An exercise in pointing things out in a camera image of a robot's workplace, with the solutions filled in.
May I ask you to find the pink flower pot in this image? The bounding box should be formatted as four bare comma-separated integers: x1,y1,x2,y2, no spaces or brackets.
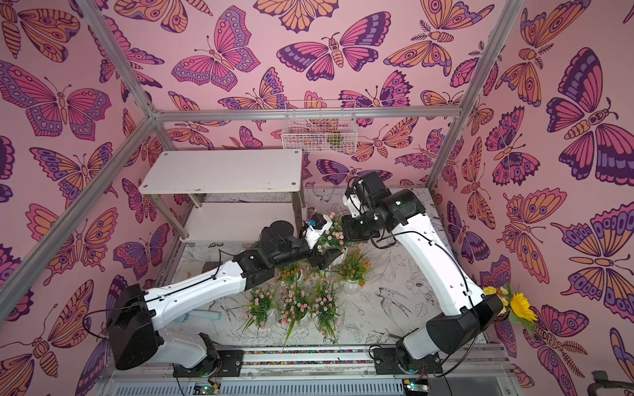
278,285,311,343
311,280,340,344
317,212,348,258
241,285,277,332

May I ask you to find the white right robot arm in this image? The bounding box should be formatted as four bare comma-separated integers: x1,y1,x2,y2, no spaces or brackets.
343,173,504,371

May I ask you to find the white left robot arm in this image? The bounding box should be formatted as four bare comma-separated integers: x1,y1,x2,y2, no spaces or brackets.
107,214,341,371

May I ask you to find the white two-tier rack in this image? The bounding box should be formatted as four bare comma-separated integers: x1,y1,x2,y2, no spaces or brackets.
139,149,305,244

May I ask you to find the orange flower pot far right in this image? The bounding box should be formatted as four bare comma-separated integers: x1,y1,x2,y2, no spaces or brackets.
333,246,372,295

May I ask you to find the light blue tube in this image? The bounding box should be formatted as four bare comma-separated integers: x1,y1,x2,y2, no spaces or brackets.
189,310,222,321

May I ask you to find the yellow sunflower bouquet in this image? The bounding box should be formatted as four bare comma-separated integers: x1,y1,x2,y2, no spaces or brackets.
483,283,538,336

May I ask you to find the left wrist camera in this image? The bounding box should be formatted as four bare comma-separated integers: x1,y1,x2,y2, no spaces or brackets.
302,213,333,249

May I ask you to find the white wire basket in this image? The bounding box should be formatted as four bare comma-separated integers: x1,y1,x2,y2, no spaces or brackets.
280,99,358,155

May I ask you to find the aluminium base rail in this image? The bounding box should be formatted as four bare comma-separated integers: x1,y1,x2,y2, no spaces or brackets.
94,344,523,395

